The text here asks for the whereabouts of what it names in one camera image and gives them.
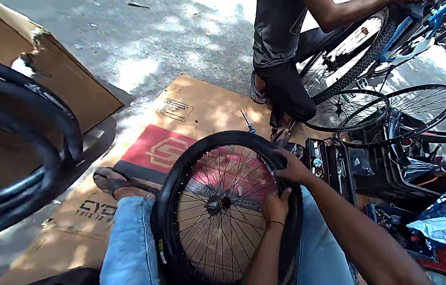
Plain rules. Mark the blue bicycle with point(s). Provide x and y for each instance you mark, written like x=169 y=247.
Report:
x=369 y=59

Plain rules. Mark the black plastic crate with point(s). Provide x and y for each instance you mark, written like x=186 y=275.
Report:
x=387 y=174

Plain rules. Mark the person's left forearm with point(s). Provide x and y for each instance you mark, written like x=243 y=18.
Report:
x=264 y=253

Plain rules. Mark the pile of small bicycle parts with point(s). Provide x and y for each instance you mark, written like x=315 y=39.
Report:
x=389 y=221

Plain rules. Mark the clear plastic packet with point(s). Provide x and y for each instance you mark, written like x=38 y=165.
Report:
x=361 y=163

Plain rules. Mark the person's right hand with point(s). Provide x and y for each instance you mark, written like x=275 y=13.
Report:
x=297 y=169

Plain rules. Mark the person's left hand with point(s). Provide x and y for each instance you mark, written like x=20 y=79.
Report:
x=275 y=208

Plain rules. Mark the torn brown cardboard box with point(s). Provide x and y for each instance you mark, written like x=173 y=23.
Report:
x=76 y=87

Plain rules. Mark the person's right thumb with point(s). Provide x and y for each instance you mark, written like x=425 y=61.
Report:
x=279 y=173

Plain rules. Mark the person's left thumb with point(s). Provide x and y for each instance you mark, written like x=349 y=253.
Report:
x=285 y=193

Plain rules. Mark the person's right forearm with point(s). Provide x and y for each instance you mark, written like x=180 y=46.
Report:
x=365 y=229

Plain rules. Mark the black fabric piece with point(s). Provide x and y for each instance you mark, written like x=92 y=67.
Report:
x=72 y=277

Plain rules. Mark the person's left fingers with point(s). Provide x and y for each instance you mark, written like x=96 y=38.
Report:
x=266 y=202

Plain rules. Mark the person's right fingers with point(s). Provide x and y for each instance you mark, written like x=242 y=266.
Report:
x=283 y=152

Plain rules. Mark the cardboard sheet with red print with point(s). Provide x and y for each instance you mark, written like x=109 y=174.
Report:
x=215 y=95

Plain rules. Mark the black bicycle tire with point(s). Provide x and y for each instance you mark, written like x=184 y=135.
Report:
x=169 y=198

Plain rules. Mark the bundle of black tubes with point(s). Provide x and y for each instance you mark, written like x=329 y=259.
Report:
x=48 y=158

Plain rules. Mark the black toolbox with metal tools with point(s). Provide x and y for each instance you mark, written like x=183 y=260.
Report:
x=331 y=166

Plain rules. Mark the person's legs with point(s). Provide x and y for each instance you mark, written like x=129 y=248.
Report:
x=128 y=241

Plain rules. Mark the spoked bicycle wheel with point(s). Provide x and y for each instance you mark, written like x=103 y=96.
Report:
x=214 y=205

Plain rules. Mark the blue white printed plastic bag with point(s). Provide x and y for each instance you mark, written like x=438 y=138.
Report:
x=444 y=221

